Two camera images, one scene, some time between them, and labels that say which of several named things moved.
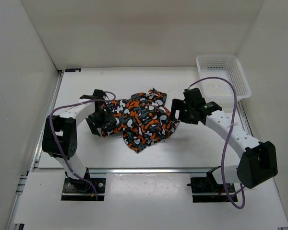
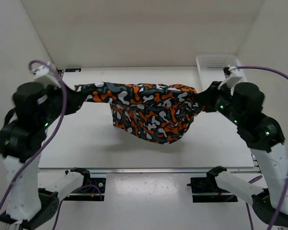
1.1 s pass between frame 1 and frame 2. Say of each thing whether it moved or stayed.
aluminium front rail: stayed
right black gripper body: moved
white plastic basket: stayed
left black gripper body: moved
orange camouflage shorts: moved
